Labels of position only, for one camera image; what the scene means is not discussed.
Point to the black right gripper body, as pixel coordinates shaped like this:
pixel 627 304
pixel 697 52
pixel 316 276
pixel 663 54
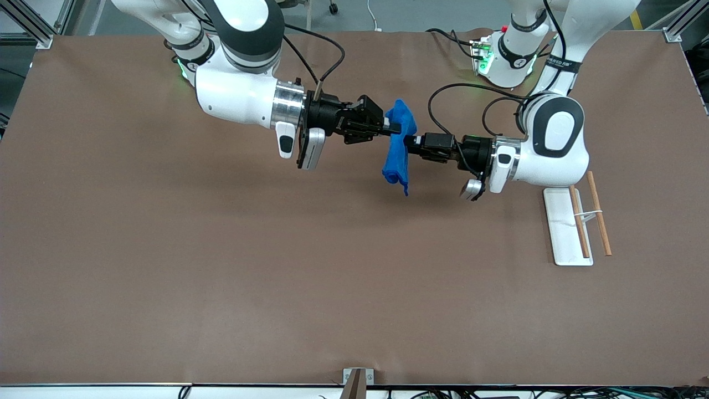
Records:
pixel 324 115

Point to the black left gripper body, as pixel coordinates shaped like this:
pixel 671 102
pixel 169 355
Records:
pixel 474 149

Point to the blue towel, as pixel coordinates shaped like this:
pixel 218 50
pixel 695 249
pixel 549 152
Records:
pixel 396 160

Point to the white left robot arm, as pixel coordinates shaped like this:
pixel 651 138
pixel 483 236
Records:
pixel 554 144

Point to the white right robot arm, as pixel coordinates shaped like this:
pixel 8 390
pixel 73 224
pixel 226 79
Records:
pixel 232 94

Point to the wooden towel rack rod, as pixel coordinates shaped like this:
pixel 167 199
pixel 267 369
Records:
pixel 581 233
pixel 602 227

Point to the white metal leg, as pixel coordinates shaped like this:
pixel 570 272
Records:
pixel 308 16

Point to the black chair base with caster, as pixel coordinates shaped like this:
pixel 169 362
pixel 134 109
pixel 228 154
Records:
pixel 333 8

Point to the grey metal table bracket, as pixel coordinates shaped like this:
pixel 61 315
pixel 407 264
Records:
pixel 370 378

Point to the aluminium frame profile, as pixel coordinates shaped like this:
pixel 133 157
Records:
pixel 672 35
pixel 44 42

